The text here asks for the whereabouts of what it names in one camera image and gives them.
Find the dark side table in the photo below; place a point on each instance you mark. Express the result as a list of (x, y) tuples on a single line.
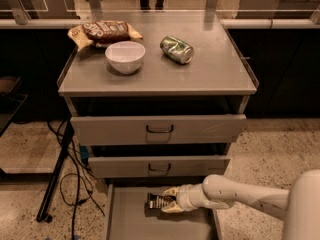
[(10, 100)]

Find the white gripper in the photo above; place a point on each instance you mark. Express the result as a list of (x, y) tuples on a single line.
[(184, 197)]

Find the grey drawer cabinet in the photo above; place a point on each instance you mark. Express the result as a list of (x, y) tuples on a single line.
[(215, 82)]

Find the black stand leg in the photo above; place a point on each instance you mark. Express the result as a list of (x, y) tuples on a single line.
[(43, 214)]

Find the green soda can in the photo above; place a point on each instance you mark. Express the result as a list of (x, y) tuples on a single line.
[(176, 49)]

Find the brown chip bag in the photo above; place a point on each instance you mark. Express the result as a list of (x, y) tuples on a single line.
[(102, 33)]

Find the white ceramic bowl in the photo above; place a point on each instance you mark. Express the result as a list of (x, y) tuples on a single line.
[(126, 57)]

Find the black rxbar chocolate wrapper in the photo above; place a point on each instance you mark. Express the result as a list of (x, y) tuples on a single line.
[(157, 202)]

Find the grey bottom drawer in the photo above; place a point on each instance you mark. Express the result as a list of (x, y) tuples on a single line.
[(126, 218)]

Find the grey top drawer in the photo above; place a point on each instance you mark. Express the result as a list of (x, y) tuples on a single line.
[(141, 130)]

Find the grey middle drawer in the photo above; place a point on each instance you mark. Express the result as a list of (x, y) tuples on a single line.
[(167, 166)]

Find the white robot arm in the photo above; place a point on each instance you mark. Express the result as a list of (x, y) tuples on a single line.
[(298, 207)]

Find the grey drawer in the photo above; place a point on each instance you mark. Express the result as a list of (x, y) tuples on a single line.
[(126, 218), (141, 130), (167, 166)]

